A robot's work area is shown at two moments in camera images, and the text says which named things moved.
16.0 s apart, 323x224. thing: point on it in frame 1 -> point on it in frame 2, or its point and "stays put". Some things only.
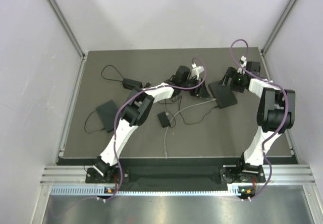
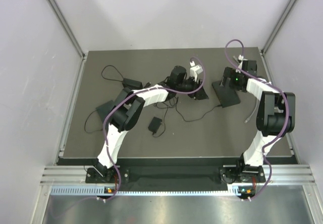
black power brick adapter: [130, 84] stays put
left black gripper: [203, 91] stays put
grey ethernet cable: [178, 110] -> [251, 115]
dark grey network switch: [223, 95] stays put
